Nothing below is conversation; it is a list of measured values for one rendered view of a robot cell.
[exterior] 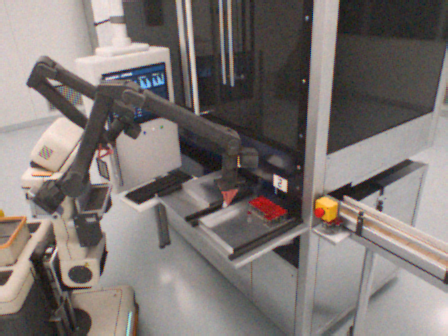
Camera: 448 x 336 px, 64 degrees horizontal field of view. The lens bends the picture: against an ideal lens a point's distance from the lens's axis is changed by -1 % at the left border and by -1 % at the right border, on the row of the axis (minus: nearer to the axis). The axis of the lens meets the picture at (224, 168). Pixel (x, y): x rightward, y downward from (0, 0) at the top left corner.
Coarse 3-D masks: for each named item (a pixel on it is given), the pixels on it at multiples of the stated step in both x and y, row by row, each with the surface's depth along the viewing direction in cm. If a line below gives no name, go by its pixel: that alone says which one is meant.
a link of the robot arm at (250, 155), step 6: (234, 144) 124; (228, 150) 125; (234, 150) 125; (240, 150) 128; (246, 150) 129; (252, 150) 130; (246, 156) 129; (252, 156) 130; (246, 162) 129; (252, 162) 130
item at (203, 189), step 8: (208, 176) 199; (216, 176) 202; (240, 176) 201; (184, 184) 190; (192, 184) 194; (200, 184) 195; (208, 184) 195; (216, 184) 194; (240, 184) 193; (248, 184) 193; (256, 184) 186; (192, 192) 182; (200, 192) 187; (208, 192) 187; (216, 192) 186; (240, 192) 181; (200, 200) 177; (208, 200) 180; (216, 200) 173; (224, 200) 176
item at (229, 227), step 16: (224, 208) 166; (240, 208) 172; (208, 224) 161; (224, 224) 160; (240, 224) 160; (256, 224) 159; (288, 224) 156; (224, 240) 145; (240, 240) 150; (256, 240) 147
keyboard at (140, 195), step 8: (168, 176) 218; (176, 176) 219; (184, 176) 216; (192, 176) 218; (152, 184) 209; (160, 184) 208; (168, 184) 208; (176, 184) 210; (128, 192) 201; (136, 192) 201; (144, 192) 201; (152, 192) 200; (136, 200) 195; (144, 200) 195
